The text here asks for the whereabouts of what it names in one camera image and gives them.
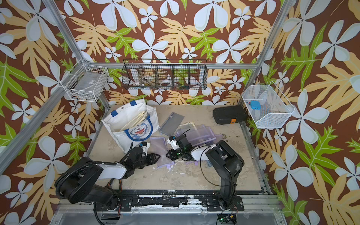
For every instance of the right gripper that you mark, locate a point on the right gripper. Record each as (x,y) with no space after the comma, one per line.
(171,154)

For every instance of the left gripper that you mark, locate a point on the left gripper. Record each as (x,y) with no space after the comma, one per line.
(152,158)

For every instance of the grey mesh pouch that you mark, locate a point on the grey mesh pouch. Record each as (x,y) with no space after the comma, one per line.
(171,124)

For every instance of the cream mesh pouch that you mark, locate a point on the cream mesh pouch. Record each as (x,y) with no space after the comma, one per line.
(136,121)

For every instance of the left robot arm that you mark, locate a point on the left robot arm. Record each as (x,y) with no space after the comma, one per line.
(78,183)

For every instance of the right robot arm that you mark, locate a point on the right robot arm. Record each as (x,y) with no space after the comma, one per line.
(226,161)

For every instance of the white canvas tote bag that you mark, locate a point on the white canvas tote bag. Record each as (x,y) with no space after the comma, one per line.
(133,136)

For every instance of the black zippered case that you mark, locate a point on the black zippered case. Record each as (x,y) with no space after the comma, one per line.
(229,115)

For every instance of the blue small object in basket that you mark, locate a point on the blue small object in basket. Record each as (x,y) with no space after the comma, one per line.
(255,105)

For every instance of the white mesh basket right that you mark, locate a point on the white mesh basket right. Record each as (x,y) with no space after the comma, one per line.
(276,108)

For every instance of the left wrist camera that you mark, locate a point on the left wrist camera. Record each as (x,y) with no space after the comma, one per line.
(145,146)

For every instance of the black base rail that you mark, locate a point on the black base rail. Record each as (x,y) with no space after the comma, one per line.
(207,200)

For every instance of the black wire basket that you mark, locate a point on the black wire basket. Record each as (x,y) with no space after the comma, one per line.
(165,74)

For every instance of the white wire basket left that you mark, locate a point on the white wire basket left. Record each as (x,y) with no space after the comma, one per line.
(85,81)

